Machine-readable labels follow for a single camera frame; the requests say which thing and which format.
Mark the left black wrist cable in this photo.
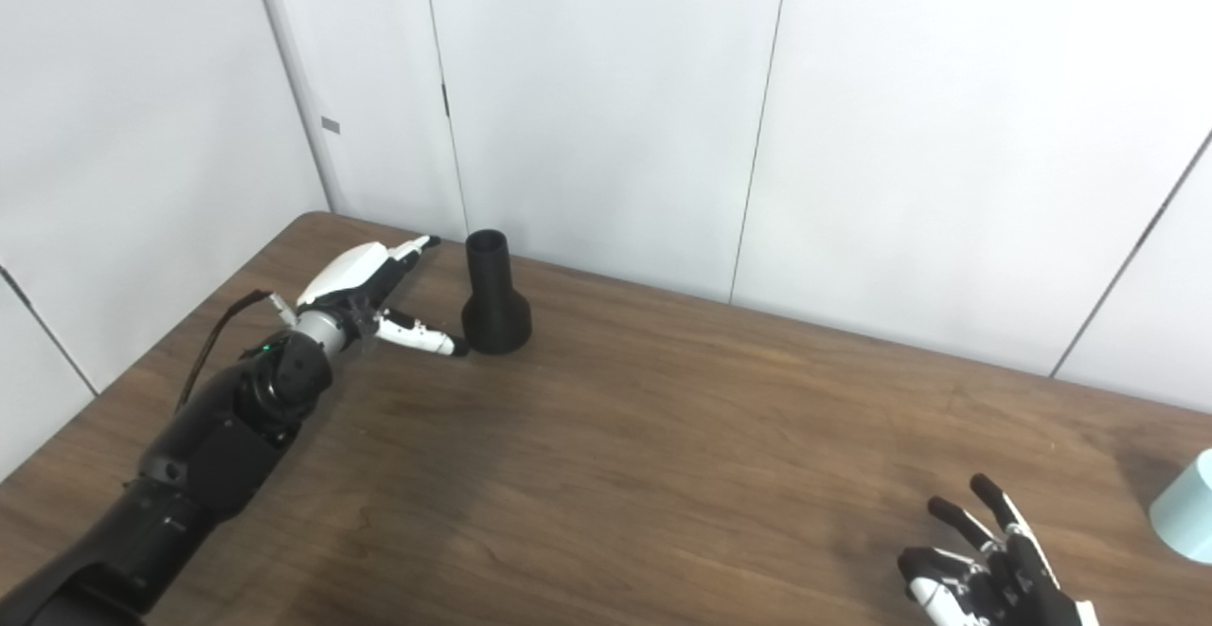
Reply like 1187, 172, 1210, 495
175, 290, 296, 414

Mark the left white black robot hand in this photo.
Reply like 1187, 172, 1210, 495
296, 235, 471, 359

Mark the light-blue hose piece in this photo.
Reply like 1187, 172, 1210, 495
1149, 448, 1212, 565

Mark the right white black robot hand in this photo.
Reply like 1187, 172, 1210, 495
898, 474, 1101, 626

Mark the black flared nozzle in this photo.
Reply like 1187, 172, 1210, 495
461, 229, 533, 355

